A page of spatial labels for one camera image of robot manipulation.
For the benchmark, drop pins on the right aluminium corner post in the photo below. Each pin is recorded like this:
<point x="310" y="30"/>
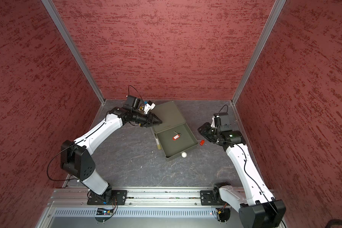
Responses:
<point x="268" y="27"/>

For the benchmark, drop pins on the aluminium front rail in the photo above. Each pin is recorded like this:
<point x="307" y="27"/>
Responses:
<point x="164" y="197"/>

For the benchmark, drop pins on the silver key red tag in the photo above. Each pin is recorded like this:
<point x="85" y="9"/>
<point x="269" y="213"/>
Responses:
<point x="177" y="136"/>

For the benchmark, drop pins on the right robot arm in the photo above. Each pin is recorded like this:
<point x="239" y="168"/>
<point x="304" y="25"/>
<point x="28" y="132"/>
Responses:
<point x="258" y="208"/>

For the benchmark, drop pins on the aluminium corner post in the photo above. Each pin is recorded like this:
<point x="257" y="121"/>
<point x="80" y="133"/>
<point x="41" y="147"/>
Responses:
<point x="268" y="27"/>
<point x="56" y="18"/>

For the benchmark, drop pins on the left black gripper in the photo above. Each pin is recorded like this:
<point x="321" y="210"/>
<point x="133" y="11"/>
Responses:
<point x="150" y="119"/>

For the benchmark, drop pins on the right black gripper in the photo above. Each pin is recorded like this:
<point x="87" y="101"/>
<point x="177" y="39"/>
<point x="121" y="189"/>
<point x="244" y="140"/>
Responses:
<point x="203" y="131"/>

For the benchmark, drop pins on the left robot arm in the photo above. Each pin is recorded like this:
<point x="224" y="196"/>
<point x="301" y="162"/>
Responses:
<point x="76" y="156"/>

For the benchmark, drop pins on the olive green drawer cabinet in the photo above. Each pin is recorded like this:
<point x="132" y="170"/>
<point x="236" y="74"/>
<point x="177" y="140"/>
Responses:
<point x="170" y="115"/>

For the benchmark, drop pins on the left aluminium corner post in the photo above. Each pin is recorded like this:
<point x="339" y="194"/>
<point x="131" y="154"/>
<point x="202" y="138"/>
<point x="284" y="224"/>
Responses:
<point x="56" y="18"/>

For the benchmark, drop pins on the white middle drawer yellow knob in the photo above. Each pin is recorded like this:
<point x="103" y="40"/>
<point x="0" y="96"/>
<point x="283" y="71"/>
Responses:
<point x="156" y="139"/>

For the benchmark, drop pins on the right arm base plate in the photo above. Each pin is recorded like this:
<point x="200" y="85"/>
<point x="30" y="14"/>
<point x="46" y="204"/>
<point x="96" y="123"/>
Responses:
<point x="213" y="198"/>

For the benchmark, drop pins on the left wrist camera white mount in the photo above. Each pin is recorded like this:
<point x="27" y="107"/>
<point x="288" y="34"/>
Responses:
<point x="148" y="106"/>

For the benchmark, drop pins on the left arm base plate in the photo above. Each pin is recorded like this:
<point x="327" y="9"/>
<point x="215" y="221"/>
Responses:
<point x="111" y="197"/>

